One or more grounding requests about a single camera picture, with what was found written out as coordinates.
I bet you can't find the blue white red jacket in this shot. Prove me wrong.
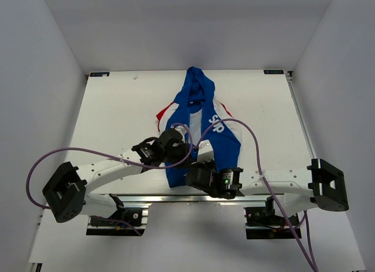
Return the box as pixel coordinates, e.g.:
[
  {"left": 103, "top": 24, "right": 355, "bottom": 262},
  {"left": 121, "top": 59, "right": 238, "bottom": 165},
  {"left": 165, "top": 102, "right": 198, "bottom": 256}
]
[{"left": 156, "top": 67, "right": 241, "bottom": 171}]

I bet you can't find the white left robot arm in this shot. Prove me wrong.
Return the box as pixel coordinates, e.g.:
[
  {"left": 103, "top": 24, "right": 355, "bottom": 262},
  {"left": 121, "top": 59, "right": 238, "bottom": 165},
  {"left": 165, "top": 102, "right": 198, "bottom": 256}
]
[{"left": 42, "top": 125, "right": 192, "bottom": 225}]

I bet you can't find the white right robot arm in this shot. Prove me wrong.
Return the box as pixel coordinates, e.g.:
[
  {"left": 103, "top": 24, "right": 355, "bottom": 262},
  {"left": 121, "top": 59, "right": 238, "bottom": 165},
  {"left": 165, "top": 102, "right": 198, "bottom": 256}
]
[{"left": 185, "top": 158, "right": 349, "bottom": 225}]

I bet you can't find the blue left corner label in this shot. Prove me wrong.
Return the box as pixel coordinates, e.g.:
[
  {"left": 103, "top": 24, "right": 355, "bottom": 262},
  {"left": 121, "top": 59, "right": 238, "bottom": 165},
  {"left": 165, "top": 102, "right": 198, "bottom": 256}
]
[{"left": 89, "top": 72, "right": 110, "bottom": 77}]

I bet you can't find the blue corner label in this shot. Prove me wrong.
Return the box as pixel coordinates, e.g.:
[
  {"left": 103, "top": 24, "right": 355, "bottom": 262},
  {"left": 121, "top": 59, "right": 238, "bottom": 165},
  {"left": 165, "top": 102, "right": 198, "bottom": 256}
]
[
  {"left": 263, "top": 69, "right": 284, "bottom": 75},
  {"left": 89, "top": 72, "right": 110, "bottom": 77}
]

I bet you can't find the blue right corner label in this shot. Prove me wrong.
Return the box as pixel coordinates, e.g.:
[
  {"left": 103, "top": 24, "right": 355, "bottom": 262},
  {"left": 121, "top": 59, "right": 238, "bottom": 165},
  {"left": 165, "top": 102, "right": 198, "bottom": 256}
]
[{"left": 263, "top": 69, "right": 284, "bottom": 75}]

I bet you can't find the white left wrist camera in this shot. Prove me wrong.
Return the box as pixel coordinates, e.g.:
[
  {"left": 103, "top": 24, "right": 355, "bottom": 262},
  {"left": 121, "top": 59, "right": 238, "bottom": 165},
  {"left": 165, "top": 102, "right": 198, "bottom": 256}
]
[{"left": 175, "top": 126, "right": 188, "bottom": 142}]

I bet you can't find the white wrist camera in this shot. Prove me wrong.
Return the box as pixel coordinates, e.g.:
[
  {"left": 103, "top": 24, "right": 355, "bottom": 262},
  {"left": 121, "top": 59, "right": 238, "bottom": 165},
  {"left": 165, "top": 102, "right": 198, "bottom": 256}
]
[
  {"left": 175, "top": 126, "right": 188, "bottom": 142},
  {"left": 197, "top": 140, "right": 214, "bottom": 164}
]

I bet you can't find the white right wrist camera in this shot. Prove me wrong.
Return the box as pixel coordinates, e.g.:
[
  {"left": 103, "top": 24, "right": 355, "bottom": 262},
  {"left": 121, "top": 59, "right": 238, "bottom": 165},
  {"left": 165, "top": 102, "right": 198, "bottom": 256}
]
[{"left": 197, "top": 140, "right": 214, "bottom": 164}]

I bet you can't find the aluminium table front rail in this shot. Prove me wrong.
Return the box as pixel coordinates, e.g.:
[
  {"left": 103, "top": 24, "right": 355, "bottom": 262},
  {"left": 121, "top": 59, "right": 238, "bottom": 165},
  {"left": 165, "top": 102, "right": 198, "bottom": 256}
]
[{"left": 117, "top": 195, "right": 268, "bottom": 203}]

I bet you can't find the aluminium table rail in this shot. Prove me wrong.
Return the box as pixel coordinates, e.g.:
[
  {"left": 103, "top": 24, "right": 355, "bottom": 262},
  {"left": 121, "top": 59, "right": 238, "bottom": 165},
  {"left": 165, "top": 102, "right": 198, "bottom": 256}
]
[
  {"left": 285, "top": 71, "right": 316, "bottom": 158},
  {"left": 117, "top": 195, "right": 268, "bottom": 203}
]

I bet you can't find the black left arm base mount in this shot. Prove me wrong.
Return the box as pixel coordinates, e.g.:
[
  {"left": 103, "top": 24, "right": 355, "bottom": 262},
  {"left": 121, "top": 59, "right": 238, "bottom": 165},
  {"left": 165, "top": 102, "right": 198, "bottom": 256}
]
[{"left": 86, "top": 195, "right": 149, "bottom": 237}]

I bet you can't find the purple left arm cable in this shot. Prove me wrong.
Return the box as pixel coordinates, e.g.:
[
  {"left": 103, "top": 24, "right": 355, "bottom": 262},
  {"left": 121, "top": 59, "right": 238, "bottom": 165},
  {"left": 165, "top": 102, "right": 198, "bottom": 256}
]
[{"left": 25, "top": 123, "right": 194, "bottom": 237}]

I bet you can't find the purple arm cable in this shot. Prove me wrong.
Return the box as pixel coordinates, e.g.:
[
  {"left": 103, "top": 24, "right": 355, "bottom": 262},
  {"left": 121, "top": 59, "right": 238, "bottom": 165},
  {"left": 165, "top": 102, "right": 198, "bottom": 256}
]
[
  {"left": 25, "top": 123, "right": 194, "bottom": 237},
  {"left": 196, "top": 118, "right": 319, "bottom": 272}
]

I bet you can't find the aluminium table right rail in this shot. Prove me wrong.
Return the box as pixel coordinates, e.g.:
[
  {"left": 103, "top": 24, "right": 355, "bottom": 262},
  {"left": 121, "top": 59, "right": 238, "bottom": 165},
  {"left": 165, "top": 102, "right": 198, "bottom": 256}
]
[{"left": 285, "top": 71, "right": 316, "bottom": 158}]

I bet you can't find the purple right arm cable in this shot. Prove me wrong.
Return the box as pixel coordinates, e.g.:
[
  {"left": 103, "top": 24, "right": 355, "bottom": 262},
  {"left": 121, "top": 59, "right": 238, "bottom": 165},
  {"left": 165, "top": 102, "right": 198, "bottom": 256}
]
[{"left": 196, "top": 118, "right": 319, "bottom": 272}]

